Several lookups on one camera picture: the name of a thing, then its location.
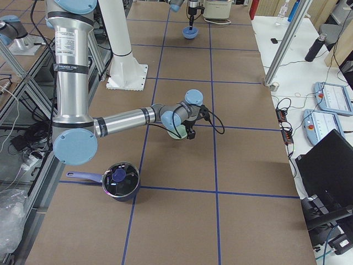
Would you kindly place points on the aluminium frame post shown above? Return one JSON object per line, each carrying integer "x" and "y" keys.
{"x": 289, "y": 35}

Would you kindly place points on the crumpled clear plastic bag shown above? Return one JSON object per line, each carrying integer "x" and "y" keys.
{"x": 12, "y": 219}

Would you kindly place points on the black water bottle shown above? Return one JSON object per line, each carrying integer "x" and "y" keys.
{"x": 314, "y": 49}

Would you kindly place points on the white chrome toaster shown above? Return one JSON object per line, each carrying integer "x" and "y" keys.
{"x": 217, "y": 12}

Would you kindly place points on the blue saucepan with glass lid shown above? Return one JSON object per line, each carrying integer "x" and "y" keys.
{"x": 121, "y": 181}

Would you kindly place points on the black orange power strip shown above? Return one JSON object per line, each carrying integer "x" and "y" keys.
{"x": 285, "y": 126}

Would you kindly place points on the clear plastic water bottle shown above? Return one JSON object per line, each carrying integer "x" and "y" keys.
{"x": 283, "y": 11}

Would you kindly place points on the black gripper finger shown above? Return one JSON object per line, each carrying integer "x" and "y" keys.
{"x": 191, "y": 21}
{"x": 191, "y": 134}

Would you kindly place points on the far blue teach pendant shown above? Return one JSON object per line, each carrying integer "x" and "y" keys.
{"x": 333, "y": 98}

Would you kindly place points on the black laptop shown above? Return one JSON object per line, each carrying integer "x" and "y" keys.
{"x": 327, "y": 168}

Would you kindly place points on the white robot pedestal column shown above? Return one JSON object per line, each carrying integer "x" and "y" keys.
{"x": 125, "y": 71}

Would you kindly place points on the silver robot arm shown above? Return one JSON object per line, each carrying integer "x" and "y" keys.
{"x": 176, "y": 4}
{"x": 74, "y": 132}

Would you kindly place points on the blue bowl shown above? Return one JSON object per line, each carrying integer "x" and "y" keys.
{"x": 189, "y": 33}

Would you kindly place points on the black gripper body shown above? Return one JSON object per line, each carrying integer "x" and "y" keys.
{"x": 191, "y": 10}
{"x": 190, "y": 126}

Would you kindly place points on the aluminium side frame rail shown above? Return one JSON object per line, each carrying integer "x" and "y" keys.
{"x": 41, "y": 189}

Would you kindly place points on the near blue teach pendant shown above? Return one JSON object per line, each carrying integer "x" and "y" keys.
{"x": 317, "y": 124}

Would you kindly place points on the blue teach pendant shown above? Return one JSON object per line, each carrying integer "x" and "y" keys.
{"x": 317, "y": 124}
{"x": 333, "y": 98}

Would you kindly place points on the green bowl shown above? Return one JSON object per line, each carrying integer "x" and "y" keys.
{"x": 178, "y": 133}

